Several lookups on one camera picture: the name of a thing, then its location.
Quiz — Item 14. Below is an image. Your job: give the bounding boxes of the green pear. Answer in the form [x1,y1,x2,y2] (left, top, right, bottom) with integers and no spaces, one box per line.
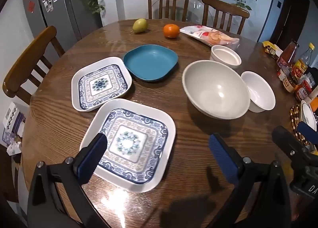
[132,18,148,34]

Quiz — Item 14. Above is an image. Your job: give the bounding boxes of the white blue cardboard box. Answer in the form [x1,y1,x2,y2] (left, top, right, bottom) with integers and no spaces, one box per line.
[2,101,26,145]

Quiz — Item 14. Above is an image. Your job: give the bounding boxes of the clear plastic seasoning packet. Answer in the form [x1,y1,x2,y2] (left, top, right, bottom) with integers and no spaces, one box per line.
[304,73,316,87]

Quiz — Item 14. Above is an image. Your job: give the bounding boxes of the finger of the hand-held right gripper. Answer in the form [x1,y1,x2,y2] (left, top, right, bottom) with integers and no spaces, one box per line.
[272,126,314,166]
[297,122,318,144]

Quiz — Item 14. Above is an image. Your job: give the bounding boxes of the yellow label oil bottle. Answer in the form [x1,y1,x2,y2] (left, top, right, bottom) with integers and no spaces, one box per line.
[291,43,316,79]

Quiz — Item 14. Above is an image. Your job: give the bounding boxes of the yellow snack packet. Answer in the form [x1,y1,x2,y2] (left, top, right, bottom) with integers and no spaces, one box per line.
[263,41,284,59]

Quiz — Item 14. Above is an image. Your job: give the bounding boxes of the small blue patterned square plate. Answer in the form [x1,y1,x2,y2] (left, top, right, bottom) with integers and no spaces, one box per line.
[71,56,133,112]

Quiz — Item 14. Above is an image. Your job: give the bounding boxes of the large blue patterned square plate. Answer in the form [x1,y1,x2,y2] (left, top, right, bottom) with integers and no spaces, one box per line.
[79,98,176,193]

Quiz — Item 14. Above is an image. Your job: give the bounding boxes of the teal square plate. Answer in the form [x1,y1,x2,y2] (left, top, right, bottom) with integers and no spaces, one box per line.
[123,45,178,82]

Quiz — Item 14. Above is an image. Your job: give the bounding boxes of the white pink snack bag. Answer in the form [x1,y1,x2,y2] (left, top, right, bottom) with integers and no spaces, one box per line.
[179,25,240,49]

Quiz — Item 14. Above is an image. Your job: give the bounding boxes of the white ribbed ramekin bowl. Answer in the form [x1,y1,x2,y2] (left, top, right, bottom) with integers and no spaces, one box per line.
[210,45,242,69]

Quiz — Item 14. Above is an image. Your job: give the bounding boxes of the wooden beaded trivet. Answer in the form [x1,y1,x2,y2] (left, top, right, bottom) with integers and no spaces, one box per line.
[289,104,311,146]

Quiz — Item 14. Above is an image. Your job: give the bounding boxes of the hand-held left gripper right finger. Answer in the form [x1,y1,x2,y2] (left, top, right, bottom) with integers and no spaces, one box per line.
[206,133,291,228]

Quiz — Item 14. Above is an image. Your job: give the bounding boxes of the large grey bowl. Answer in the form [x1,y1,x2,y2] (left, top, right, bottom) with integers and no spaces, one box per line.
[182,60,251,120]

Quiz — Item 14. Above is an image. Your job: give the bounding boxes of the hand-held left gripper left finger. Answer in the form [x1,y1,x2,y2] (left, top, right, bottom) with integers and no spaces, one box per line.
[27,132,117,228]

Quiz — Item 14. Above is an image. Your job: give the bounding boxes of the orange fruit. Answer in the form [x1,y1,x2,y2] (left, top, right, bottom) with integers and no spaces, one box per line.
[163,24,180,39]

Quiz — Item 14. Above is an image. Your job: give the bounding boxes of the white plate with dark rim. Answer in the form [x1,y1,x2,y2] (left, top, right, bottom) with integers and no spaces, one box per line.
[299,100,318,131]

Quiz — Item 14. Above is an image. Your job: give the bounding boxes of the dark lid sauce jar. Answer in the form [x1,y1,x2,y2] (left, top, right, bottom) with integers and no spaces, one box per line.
[283,75,298,93]

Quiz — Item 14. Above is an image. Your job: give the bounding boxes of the red sauce bottle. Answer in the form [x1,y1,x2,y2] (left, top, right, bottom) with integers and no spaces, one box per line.
[277,39,300,74]

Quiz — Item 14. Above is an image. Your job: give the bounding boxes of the red lid chili jar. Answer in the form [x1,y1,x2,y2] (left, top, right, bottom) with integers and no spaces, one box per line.
[294,80,313,102]

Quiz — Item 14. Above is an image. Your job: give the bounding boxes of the dark wooden door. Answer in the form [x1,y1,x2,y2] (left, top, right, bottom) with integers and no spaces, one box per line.
[270,0,310,45]

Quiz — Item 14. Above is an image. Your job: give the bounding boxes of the small white bowl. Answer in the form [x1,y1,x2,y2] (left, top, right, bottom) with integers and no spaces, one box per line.
[240,71,276,113]

